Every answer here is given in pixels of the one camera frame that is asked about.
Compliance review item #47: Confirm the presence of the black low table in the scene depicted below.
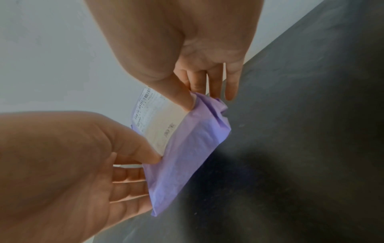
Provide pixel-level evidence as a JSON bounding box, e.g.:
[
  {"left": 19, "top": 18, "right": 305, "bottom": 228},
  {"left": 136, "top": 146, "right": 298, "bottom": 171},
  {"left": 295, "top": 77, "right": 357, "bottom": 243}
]
[{"left": 93, "top": 0, "right": 384, "bottom": 243}]

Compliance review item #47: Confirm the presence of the purple plastic package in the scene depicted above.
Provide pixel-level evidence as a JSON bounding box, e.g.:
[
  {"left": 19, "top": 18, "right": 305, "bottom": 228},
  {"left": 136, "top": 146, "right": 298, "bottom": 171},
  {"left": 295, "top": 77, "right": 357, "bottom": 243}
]
[{"left": 131, "top": 87, "right": 232, "bottom": 217}]

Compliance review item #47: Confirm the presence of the person's left hand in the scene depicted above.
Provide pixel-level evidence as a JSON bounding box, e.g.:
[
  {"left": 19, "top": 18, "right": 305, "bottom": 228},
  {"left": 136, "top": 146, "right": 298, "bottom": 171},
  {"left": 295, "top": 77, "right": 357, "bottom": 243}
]
[{"left": 0, "top": 110, "right": 164, "bottom": 243}]

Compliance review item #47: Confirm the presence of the person's right hand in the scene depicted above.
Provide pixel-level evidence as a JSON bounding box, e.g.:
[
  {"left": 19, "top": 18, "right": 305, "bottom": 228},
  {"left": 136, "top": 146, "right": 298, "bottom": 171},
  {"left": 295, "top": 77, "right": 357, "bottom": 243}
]
[{"left": 83, "top": 0, "right": 265, "bottom": 112}]

